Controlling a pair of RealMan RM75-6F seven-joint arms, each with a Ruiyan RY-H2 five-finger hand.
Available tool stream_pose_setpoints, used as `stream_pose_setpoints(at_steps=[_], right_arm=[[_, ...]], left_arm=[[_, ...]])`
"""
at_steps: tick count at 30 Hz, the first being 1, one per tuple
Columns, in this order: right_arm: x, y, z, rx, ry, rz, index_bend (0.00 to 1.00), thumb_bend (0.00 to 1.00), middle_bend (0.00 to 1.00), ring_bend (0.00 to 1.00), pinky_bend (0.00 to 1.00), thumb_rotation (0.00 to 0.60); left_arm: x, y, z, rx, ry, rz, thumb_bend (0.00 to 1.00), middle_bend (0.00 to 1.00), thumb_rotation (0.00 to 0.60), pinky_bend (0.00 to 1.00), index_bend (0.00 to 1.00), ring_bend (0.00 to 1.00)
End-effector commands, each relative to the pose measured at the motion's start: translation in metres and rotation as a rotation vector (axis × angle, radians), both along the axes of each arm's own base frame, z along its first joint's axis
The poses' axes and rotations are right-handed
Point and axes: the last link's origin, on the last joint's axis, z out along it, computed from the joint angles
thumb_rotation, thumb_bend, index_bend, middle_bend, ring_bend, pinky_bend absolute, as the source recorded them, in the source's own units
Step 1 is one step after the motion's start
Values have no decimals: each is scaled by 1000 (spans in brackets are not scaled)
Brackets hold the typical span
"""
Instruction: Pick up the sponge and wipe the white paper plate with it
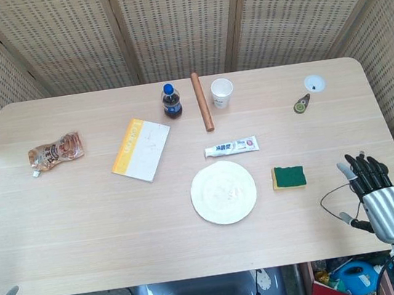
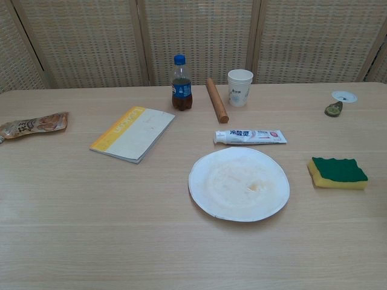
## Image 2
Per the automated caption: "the green yellow sponge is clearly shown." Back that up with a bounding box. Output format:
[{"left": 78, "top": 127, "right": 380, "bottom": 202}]
[{"left": 307, "top": 156, "right": 369, "bottom": 191}]

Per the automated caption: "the white toothpaste tube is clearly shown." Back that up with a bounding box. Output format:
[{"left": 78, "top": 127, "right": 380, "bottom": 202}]
[{"left": 213, "top": 129, "right": 287, "bottom": 145}]

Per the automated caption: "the white paper plate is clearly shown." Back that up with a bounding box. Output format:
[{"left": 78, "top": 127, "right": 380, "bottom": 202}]
[{"left": 188, "top": 146, "right": 291, "bottom": 222}]

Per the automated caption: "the wooden rolling pin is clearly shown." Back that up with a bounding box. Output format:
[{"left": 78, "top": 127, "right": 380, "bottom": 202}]
[{"left": 206, "top": 77, "right": 229, "bottom": 124}]

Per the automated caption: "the cola bottle with blue cap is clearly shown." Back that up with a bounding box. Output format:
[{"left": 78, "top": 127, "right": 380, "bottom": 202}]
[{"left": 171, "top": 54, "right": 193, "bottom": 111}]

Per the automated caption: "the yellow and white notebook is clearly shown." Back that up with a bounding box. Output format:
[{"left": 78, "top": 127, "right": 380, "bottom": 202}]
[{"left": 89, "top": 106, "right": 176, "bottom": 164}]

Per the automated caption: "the white paper cup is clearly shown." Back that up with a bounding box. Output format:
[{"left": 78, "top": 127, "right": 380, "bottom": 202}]
[{"left": 227, "top": 69, "right": 254, "bottom": 108}]

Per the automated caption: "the woven folding screen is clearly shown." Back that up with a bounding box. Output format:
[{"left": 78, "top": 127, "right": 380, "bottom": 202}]
[{"left": 0, "top": 0, "right": 387, "bottom": 94}]

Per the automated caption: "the small round tag tool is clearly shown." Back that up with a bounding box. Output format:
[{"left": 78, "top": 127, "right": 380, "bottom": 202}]
[{"left": 324, "top": 101, "right": 343, "bottom": 117}]

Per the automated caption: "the orange snack pouch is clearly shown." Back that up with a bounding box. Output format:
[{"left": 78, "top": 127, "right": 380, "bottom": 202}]
[{"left": 0, "top": 112, "right": 70, "bottom": 144}]

